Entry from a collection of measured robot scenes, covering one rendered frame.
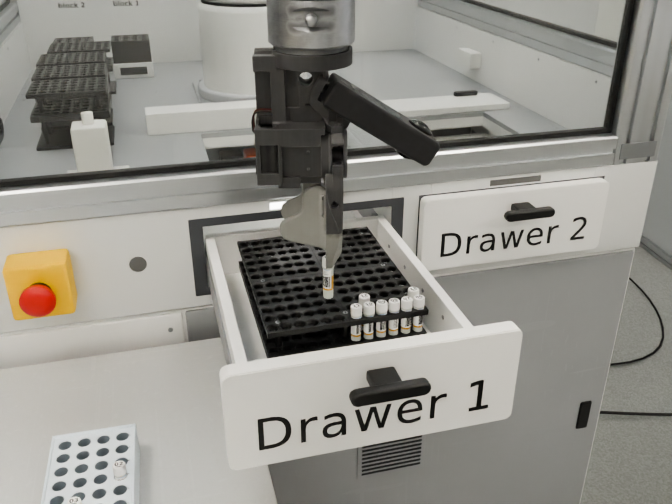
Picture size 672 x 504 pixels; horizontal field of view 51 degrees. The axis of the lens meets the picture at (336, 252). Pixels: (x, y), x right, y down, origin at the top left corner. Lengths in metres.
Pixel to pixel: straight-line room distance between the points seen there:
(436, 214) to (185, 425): 0.43
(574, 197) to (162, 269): 0.59
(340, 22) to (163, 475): 0.48
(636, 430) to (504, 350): 1.45
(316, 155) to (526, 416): 0.79
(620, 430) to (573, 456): 0.70
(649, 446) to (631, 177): 1.09
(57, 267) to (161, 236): 0.13
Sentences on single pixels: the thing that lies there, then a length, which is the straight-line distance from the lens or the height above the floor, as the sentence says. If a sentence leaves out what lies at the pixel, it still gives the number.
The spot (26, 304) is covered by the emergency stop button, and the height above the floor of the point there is 0.88.
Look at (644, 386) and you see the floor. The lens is 2.31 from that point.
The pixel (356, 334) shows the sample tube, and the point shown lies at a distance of 0.75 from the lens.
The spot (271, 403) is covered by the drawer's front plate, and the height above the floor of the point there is 0.89.
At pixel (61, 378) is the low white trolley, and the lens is 0.95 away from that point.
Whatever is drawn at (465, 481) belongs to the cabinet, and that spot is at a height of 0.37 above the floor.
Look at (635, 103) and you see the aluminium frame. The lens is 1.11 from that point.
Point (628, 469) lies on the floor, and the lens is 2.00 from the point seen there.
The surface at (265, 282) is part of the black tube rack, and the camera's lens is 0.81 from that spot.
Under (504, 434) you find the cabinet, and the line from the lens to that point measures 1.30.
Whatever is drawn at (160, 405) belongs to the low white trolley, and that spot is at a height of 0.76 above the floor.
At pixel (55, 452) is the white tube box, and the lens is 0.79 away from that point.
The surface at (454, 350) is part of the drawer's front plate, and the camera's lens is 0.68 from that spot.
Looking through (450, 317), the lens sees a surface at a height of 0.89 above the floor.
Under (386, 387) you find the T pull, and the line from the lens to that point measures 0.63.
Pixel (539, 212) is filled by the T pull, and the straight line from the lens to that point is 1.01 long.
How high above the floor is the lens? 1.30
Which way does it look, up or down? 27 degrees down
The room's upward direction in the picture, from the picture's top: straight up
